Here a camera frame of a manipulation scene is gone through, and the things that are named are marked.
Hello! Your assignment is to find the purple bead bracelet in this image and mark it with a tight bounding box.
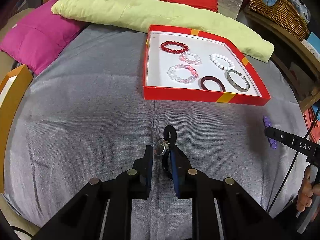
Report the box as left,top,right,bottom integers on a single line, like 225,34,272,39
262,115,278,151

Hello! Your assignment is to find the silver metal bangle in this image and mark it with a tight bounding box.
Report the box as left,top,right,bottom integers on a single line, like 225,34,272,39
226,69,251,93

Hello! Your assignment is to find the black hair tie with charm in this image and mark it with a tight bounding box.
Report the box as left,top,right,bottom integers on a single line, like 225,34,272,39
152,125,178,181

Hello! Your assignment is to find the maroon hair tie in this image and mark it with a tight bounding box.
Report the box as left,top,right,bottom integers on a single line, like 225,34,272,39
199,75,226,92

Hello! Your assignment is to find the pink white bead bracelet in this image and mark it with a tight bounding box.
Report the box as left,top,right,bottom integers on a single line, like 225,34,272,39
167,64,200,85

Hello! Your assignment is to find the pale pink bead bracelet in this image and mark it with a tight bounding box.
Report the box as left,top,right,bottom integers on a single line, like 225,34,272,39
179,51,202,65

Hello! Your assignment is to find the red bead bracelet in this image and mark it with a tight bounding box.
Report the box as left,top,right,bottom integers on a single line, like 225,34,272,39
160,40,190,54

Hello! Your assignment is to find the red shallow jewelry box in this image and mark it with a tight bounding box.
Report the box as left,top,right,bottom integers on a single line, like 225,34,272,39
143,25,271,106

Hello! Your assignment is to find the person's right hand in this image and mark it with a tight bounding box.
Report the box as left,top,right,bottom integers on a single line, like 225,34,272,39
296,166,319,212

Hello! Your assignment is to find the wooden shelf bench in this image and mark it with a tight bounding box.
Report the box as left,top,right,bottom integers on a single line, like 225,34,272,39
244,7,319,112

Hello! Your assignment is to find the blue cardboard box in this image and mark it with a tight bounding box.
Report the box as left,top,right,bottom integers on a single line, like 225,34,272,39
307,32,320,53

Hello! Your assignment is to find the wicker basket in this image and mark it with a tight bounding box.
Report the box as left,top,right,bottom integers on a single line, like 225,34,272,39
249,0,310,41

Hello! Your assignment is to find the orange cardboard box lid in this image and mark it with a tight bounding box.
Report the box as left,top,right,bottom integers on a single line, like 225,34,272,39
0,64,33,193

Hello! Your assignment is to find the magenta pillow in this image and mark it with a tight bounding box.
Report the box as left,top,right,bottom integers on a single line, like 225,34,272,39
1,0,88,75

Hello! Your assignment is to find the light green folded blanket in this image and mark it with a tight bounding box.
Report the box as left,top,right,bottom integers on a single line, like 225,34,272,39
51,0,274,62

